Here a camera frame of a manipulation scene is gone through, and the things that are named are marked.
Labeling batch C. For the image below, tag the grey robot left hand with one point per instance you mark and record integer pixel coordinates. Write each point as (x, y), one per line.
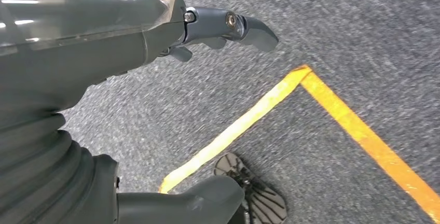
(68, 43)

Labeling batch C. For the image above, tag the black robot foot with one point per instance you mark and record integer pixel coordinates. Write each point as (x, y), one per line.
(261, 202)

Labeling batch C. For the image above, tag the yellow floor tape square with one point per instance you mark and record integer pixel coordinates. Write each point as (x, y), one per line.
(343, 112)

